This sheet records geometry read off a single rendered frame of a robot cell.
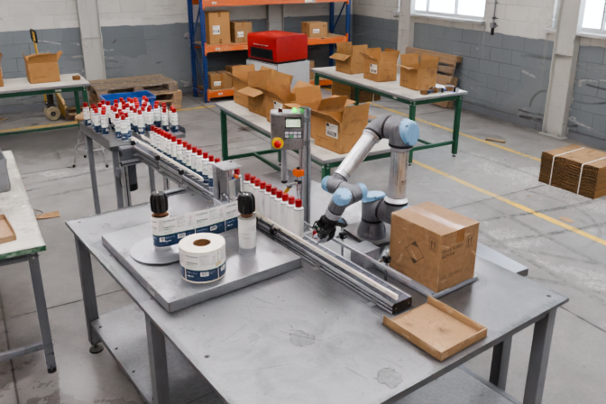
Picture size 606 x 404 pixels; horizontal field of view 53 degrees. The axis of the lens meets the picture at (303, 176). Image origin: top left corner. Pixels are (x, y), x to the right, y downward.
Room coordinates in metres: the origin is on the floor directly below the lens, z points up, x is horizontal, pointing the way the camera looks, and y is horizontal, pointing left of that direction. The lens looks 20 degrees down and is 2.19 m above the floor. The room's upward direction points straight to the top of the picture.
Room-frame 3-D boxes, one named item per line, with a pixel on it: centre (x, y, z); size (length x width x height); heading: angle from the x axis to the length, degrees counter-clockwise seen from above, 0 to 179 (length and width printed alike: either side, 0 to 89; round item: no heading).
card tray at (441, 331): (2.02, -0.51, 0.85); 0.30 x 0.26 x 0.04; 36
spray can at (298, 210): (2.74, 0.02, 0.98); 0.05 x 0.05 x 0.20
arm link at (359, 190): (2.54, -0.22, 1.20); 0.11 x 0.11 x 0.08; 44
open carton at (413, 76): (7.01, -1.31, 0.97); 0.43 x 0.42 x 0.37; 116
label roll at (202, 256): (2.39, 0.44, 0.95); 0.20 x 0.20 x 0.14
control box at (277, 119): (2.96, 0.08, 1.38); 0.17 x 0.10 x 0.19; 91
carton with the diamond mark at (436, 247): (2.45, -0.58, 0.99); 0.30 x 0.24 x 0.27; 36
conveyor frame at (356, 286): (2.82, 0.08, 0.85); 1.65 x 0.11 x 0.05; 36
